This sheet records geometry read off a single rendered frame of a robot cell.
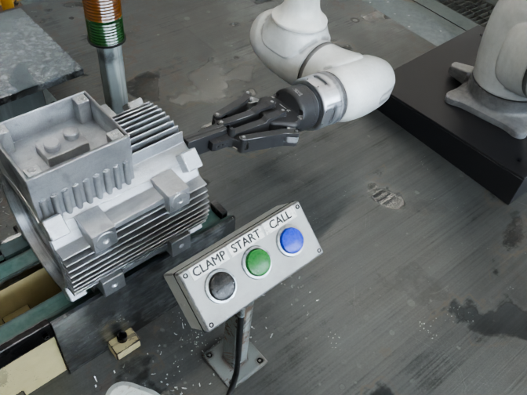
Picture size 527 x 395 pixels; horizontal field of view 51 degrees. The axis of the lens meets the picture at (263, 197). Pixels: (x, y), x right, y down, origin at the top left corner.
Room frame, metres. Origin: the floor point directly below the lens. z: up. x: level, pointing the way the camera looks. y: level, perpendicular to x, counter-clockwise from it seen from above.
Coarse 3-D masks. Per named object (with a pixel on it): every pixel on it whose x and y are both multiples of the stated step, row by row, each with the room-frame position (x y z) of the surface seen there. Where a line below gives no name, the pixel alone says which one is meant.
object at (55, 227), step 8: (128, 104) 0.57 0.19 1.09; (136, 104) 0.58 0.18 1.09; (184, 152) 0.49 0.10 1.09; (192, 152) 0.50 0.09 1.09; (184, 160) 0.48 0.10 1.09; (192, 160) 0.49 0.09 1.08; (200, 160) 0.49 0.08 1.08; (184, 168) 0.48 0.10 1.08; (192, 168) 0.48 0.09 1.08; (56, 216) 0.37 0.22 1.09; (16, 224) 0.45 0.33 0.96; (40, 224) 0.36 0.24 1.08; (48, 224) 0.36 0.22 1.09; (56, 224) 0.36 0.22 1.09; (64, 224) 0.37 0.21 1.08; (200, 224) 0.49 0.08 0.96; (48, 232) 0.35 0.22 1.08; (56, 232) 0.36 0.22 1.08; (64, 232) 0.36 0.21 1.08; (192, 232) 0.48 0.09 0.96; (48, 240) 0.36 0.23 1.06; (56, 240) 0.35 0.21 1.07; (64, 288) 0.36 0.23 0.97; (72, 296) 0.35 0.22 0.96; (80, 296) 0.36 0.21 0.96
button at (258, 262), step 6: (252, 252) 0.36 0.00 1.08; (258, 252) 0.36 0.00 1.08; (264, 252) 0.37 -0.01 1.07; (246, 258) 0.36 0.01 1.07; (252, 258) 0.36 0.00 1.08; (258, 258) 0.36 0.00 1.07; (264, 258) 0.36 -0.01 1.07; (270, 258) 0.37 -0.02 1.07; (246, 264) 0.35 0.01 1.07; (252, 264) 0.35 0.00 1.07; (258, 264) 0.35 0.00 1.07; (264, 264) 0.36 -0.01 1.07; (270, 264) 0.36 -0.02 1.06; (252, 270) 0.35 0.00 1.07; (258, 270) 0.35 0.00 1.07; (264, 270) 0.35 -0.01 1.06
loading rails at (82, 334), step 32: (224, 224) 0.52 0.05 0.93; (0, 256) 0.42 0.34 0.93; (32, 256) 0.43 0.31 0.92; (160, 256) 0.45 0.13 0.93; (0, 288) 0.38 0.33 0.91; (32, 288) 0.41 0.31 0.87; (128, 288) 0.40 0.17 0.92; (160, 288) 0.43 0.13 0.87; (0, 320) 0.37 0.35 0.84; (32, 320) 0.34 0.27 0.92; (64, 320) 0.33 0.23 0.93; (96, 320) 0.36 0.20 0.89; (128, 320) 0.39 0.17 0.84; (0, 352) 0.28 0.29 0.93; (32, 352) 0.31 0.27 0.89; (64, 352) 0.33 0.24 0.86; (96, 352) 0.35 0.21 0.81; (128, 352) 0.36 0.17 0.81; (0, 384) 0.27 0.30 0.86; (32, 384) 0.29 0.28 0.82
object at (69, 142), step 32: (32, 128) 0.47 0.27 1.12; (64, 128) 0.46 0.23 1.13; (96, 128) 0.49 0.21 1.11; (0, 160) 0.42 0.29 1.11; (32, 160) 0.43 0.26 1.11; (64, 160) 0.43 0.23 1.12; (96, 160) 0.42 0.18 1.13; (128, 160) 0.45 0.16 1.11; (32, 192) 0.37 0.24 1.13; (64, 192) 0.39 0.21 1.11; (96, 192) 0.41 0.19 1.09
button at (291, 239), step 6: (288, 228) 0.40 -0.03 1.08; (294, 228) 0.41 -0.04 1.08; (282, 234) 0.39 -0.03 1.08; (288, 234) 0.40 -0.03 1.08; (294, 234) 0.40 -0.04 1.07; (300, 234) 0.40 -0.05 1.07; (282, 240) 0.39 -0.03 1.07; (288, 240) 0.39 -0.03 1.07; (294, 240) 0.39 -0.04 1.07; (300, 240) 0.40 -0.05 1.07; (282, 246) 0.38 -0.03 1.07; (288, 246) 0.38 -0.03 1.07; (294, 246) 0.39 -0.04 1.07; (300, 246) 0.39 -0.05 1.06; (288, 252) 0.38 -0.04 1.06; (294, 252) 0.38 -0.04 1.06
